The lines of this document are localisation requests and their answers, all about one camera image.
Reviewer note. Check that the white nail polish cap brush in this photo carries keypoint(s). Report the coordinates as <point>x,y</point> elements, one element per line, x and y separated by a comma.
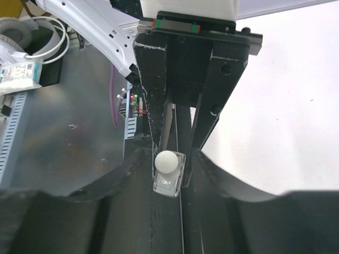
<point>166,163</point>

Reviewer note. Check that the white packet with label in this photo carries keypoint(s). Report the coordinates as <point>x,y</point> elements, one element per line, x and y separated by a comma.
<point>20,76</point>

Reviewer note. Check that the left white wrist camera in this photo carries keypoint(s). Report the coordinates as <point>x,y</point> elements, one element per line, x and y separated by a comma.
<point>215,9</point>

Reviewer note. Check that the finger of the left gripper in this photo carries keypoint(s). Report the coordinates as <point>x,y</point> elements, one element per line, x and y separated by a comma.
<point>151,58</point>
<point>227,62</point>

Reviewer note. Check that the clear nail polish bottle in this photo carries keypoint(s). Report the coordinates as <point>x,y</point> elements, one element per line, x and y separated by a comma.
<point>170,188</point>

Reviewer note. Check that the white slotted cable duct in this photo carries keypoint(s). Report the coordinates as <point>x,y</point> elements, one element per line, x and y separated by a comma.
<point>11,140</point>

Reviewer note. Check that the white headphones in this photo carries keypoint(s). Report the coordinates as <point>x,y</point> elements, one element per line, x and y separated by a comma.
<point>17,35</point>

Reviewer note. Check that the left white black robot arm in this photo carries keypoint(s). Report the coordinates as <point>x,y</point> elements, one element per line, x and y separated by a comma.
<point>186,51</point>

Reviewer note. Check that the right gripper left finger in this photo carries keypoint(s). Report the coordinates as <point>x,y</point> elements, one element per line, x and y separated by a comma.
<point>118,213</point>

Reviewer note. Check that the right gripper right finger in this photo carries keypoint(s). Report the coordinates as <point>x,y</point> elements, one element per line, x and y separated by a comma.
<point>222,214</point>

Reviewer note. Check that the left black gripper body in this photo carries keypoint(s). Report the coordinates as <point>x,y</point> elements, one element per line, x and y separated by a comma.
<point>201,27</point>

